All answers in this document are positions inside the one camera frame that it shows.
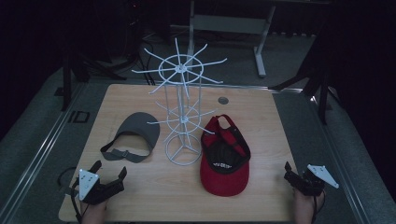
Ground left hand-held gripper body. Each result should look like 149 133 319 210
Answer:
72 168 125 206

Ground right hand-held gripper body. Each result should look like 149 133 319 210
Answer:
292 163 340 197

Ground grey sun visor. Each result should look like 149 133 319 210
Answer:
100 111 161 164

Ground red baseball cap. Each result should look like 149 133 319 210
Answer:
199 114 252 198

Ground white wire hat rack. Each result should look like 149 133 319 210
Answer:
131 37 228 167

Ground person's right hand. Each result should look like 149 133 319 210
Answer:
292 188 325 224

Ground person's left hand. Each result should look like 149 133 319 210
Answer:
79 199 108 224

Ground black tripod stand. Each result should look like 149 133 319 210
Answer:
60 50 127 112
269 29 345 126

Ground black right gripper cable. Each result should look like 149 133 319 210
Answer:
311 189 327 224

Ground aluminium floor rail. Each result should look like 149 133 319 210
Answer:
270 87 372 224
0 81 89 224

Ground black floor bracket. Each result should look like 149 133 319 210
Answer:
67 110 92 124

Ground black floor cables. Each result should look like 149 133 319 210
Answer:
135 38 157 86

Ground grey metal desk frame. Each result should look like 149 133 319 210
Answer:
186 0 276 78

